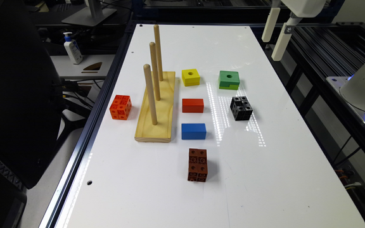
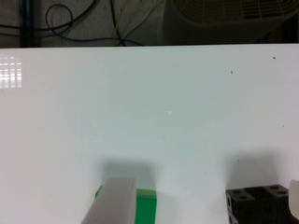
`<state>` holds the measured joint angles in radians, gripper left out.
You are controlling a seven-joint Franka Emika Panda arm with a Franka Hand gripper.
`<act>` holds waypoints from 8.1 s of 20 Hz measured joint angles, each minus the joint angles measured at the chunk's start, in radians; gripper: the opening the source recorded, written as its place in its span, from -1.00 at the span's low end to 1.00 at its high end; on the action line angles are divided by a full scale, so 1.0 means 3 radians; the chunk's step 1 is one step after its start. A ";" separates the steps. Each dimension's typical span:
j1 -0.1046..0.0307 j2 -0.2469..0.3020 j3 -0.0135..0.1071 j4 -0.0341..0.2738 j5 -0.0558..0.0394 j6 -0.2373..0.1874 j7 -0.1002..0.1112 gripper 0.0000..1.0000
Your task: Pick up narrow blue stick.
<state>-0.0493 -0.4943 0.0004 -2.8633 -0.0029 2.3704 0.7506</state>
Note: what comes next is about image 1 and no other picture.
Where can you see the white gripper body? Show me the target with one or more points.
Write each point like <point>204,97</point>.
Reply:
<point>304,8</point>

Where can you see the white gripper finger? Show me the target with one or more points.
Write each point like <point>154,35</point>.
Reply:
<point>284,38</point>
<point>270,24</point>

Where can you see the blue rectangular block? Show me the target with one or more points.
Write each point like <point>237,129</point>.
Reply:
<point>192,131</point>

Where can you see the green block with hole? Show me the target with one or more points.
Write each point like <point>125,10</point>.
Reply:
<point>229,80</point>

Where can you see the black interlocking cube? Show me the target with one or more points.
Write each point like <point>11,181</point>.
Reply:
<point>241,108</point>

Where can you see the yellow block with hole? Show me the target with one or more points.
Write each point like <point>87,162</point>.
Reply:
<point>190,77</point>

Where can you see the rear wooden peg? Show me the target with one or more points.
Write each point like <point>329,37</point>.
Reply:
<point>158,51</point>

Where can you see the wooden peg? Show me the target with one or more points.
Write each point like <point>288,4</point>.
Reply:
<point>150,93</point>
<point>156,85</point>
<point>158,51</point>

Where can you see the red rectangular block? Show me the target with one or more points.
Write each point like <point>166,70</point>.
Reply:
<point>192,105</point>

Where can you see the middle wooden peg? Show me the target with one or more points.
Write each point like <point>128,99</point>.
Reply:
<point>156,85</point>

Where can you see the front wooden peg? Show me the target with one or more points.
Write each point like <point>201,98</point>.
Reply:
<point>150,93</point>

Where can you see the brown interlocking cube block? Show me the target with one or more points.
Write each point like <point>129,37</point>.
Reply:
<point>197,165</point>

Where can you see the wooden peg base board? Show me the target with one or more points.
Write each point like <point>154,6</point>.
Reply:
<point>161,132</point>

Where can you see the orange interlocking cube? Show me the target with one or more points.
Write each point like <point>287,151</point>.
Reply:
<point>120,107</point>

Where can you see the grey monitor stand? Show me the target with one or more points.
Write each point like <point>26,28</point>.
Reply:
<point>91,15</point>

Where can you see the white lotion pump bottle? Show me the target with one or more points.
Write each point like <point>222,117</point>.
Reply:
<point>72,49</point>

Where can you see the black office chair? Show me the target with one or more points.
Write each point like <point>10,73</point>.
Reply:
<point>35,118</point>

